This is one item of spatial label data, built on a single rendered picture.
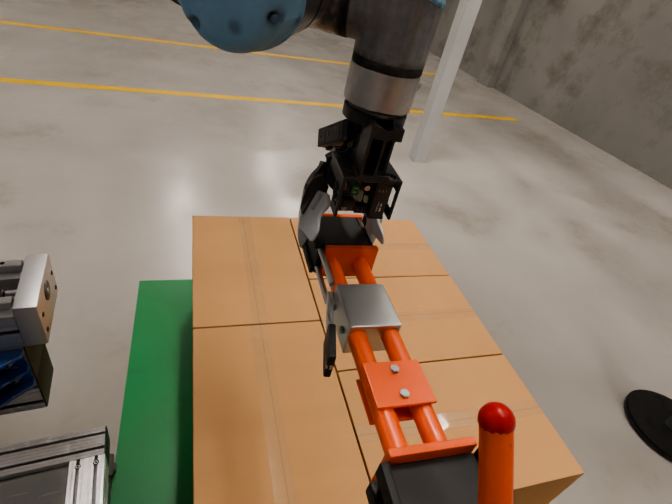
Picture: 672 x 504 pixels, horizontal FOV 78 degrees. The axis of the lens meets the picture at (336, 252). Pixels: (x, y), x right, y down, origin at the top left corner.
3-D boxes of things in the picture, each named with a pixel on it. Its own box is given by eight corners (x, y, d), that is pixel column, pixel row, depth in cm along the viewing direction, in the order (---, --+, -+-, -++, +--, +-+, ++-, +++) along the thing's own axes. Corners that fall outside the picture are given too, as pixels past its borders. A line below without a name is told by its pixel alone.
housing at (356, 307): (394, 350, 49) (405, 324, 47) (339, 354, 47) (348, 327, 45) (376, 308, 55) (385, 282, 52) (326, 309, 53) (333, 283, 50)
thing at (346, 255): (370, 276, 59) (379, 248, 56) (319, 277, 57) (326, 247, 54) (354, 240, 65) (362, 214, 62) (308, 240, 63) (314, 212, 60)
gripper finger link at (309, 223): (286, 261, 53) (326, 206, 49) (281, 233, 57) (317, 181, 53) (307, 269, 55) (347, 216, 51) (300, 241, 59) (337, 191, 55)
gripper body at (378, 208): (330, 221, 48) (354, 120, 41) (317, 183, 55) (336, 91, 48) (390, 224, 51) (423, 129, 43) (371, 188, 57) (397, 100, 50)
